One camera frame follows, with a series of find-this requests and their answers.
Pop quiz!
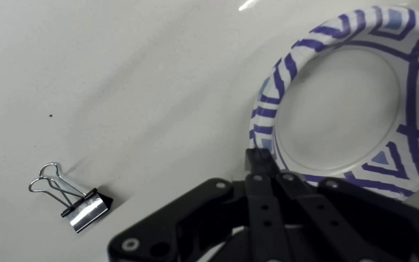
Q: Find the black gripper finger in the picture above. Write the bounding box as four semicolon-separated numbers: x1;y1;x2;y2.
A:
246;148;281;180

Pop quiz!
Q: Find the blue patterned paper bowl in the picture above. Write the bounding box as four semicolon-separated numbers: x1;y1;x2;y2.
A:
247;6;419;199

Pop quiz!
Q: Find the black binder clip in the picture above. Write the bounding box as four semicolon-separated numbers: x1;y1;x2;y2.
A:
28;161;114;233

